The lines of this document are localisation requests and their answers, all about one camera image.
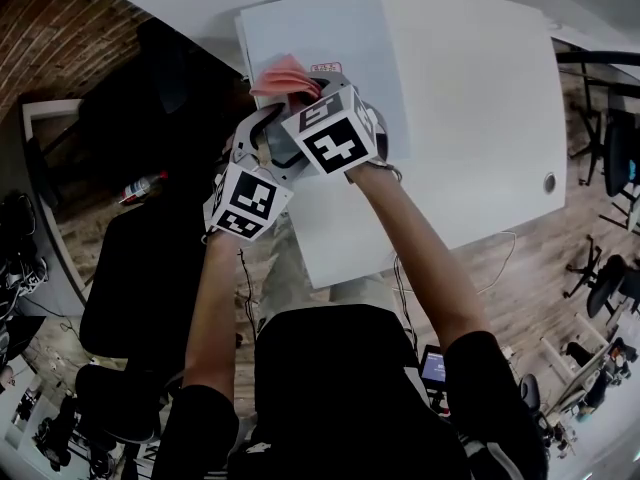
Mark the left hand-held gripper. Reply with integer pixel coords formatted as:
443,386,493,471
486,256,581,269
202,104,310,244

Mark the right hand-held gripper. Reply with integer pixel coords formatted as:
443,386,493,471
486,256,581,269
279,70,390,176

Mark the pink cloth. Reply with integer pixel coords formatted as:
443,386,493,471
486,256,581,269
248,52,321,115

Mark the pale grey object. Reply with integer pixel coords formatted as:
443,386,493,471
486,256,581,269
234,0,415,162

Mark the person's right forearm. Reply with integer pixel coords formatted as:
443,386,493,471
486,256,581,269
344,159,494,354

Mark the person's left forearm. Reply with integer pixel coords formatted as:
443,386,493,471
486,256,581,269
180,230,242,394

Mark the clear plastic bottle red label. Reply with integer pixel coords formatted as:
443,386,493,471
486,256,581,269
118,170,170,206

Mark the black office chair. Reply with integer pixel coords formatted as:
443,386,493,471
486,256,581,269
74,17,249,444

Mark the person's black shirt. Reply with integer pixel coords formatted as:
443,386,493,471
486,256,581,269
149,303,549,480

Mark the grey curved desk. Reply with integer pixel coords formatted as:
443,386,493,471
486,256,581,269
0,95,89,317

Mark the small tablet screen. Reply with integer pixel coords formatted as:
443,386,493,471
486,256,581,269
418,345,447,384

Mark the black swivel chair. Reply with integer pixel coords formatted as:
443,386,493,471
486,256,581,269
597,110,640,232
564,235,640,319

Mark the bundle of cables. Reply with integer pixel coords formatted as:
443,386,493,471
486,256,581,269
0,190,49,314

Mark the black frame table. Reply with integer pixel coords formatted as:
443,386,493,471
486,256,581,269
554,49,640,159

